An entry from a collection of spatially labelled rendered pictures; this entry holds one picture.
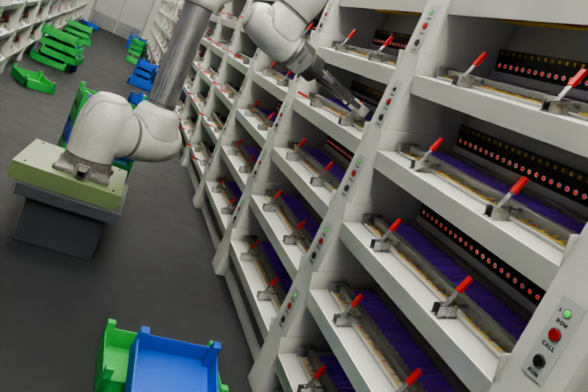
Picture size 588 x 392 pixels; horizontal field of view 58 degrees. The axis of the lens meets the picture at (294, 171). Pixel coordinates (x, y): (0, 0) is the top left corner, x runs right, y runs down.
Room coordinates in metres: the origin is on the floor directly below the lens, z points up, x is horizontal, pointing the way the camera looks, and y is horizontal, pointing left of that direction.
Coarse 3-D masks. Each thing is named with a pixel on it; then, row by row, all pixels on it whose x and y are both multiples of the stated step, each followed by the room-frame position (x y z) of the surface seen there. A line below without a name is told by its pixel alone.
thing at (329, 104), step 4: (316, 96) 1.93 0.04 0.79; (320, 96) 1.91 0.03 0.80; (324, 100) 1.86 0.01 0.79; (328, 100) 1.85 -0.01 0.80; (324, 104) 1.86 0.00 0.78; (328, 104) 1.82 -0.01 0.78; (332, 104) 1.79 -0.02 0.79; (336, 104) 1.78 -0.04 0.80; (332, 108) 1.75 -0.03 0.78; (336, 108) 1.76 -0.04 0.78; (340, 108) 1.72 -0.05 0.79; (344, 108) 1.71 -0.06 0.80; (336, 112) 1.71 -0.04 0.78; (340, 112) 1.72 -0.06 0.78; (344, 112) 1.70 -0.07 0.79; (348, 112) 1.67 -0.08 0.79; (352, 116) 1.64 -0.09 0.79; (356, 116) 1.61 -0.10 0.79; (360, 116) 1.62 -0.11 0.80; (364, 120) 1.56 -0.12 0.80; (360, 124) 1.58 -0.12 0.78
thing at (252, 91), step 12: (252, 60) 2.67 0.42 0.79; (264, 60) 2.60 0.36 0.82; (252, 72) 2.59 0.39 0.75; (252, 84) 2.60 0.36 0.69; (252, 96) 2.61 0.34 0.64; (264, 96) 2.63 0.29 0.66; (228, 132) 2.59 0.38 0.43; (240, 132) 2.61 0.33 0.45; (216, 144) 2.67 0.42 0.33; (216, 156) 2.59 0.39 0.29; (216, 168) 2.60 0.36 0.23; (204, 180) 2.61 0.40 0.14; (204, 192) 2.60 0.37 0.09
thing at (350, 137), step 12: (300, 84) 1.94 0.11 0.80; (300, 96) 1.95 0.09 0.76; (312, 96) 1.95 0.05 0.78; (324, 96) 1.98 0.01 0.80; (300, 108) 1.87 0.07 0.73; (312, 108) 1.75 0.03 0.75; (372, 108) 1.78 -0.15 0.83; (312, 120) 1.74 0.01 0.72; (324, 120) 1.65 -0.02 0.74; (336, 120) 1.62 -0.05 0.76; (336, 132) 1.55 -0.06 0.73; (348, 132) 1.47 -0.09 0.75; (360, 132) 1.49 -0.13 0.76; (348, 144) 1.46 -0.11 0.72
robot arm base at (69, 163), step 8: (64, 152) 1.65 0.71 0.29; (64, 160) 1.63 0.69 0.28; (72, 160) 1.62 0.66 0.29; (80, 160) 1.62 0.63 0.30; (56, 168) 1.58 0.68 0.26; (64, 168) 1.59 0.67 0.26; (72, 168) 1.61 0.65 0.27; (80, 168) 1.59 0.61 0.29; (88, 168) 1.62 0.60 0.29; (96, 168) 1.64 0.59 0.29; (104, 168) 1.67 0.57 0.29; (80, 176) 1.61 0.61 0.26; (88, 176) 1.62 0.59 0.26; (96, 176) 1.63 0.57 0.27; (104, 176) 1.66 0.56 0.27; (104, 184) 1.63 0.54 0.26
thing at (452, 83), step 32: (416, 64) 1.30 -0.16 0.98; (448, 64) 1.33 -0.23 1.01; (480, 64) 1.36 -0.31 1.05; (512, 64) 1.29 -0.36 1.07; (544, 64) 1.19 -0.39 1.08; (576, 64) 1.11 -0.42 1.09; (448, 96) 1.15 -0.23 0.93; (480, 96) 1.06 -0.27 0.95; (512, 96) 1.05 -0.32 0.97; (544, 96) 1.01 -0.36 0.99; (576, 96) 1.09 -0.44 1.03; (512, 128) 0.96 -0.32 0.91; (544, 128) 0.89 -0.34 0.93; (576, 128) 0.84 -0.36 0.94
